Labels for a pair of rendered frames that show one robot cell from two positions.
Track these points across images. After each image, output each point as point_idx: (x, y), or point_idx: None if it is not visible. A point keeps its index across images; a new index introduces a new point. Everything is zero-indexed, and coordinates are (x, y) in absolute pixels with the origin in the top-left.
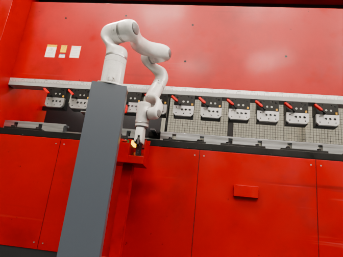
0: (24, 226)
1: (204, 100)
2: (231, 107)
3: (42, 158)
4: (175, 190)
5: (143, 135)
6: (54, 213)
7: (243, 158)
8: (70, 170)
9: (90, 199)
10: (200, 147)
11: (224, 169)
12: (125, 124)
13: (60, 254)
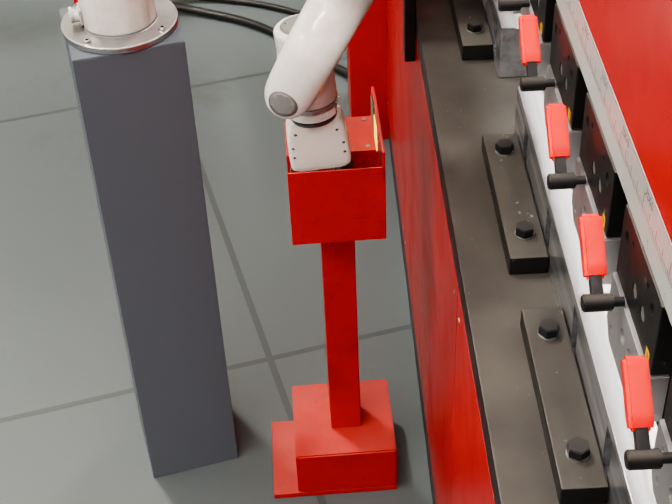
0: (400, 176)
1: (555, 35)
2: (582, 161)
3: (400, 11)
4: (444, 362)
5: (299, 149)
6: (406, 187)
7: (482, 455)
8: (408, 89)
9: (118, 303)
10: (458, 278)
11: (469, 431)
12: None
13: (129, 364)
